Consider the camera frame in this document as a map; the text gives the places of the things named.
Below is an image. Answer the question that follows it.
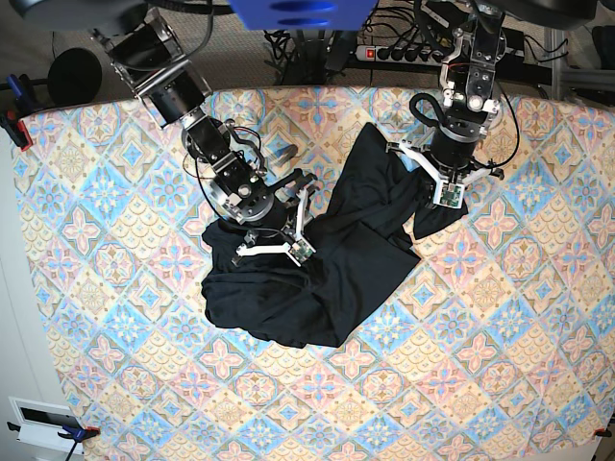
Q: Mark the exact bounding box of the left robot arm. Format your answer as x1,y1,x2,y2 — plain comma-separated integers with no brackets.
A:
387,1,506,209

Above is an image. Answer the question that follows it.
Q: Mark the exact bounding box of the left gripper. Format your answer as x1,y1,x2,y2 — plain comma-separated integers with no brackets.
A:
386,92,504,208

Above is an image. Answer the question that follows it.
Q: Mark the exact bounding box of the white power strip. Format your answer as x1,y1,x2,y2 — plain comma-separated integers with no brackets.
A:
355,44,444,65

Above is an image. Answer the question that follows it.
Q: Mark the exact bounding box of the patterned colourful tablecloth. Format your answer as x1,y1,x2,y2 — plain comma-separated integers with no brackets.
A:
1,97,614,460

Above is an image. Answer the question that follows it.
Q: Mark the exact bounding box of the black round stool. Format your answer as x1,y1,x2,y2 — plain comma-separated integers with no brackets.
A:
47,48,102,107

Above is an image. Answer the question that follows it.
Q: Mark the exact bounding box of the red blue clamp top left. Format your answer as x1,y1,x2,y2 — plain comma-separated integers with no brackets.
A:
1,74,37,152

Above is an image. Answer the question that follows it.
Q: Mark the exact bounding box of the black clamp bottom right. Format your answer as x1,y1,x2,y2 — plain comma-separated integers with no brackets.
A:
594,427,613,438

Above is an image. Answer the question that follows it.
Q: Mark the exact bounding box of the blue clamp bottom left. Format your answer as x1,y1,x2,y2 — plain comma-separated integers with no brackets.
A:
6,421,100,443

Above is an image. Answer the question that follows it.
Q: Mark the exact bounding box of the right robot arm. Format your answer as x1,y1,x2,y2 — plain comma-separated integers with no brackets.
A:
90,5,316,266

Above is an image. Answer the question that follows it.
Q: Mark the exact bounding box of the black t-shirt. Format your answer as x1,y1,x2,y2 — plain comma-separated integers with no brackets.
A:
202,123,468,349

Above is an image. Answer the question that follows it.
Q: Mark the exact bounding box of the white wall vent box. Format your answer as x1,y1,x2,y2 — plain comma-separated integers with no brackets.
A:
9,397,80,454

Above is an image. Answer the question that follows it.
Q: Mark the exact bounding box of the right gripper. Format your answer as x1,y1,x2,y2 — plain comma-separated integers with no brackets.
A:
213,169,316,264

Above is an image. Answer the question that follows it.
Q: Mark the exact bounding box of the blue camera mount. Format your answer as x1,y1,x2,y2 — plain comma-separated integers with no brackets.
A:
229,0,377,31

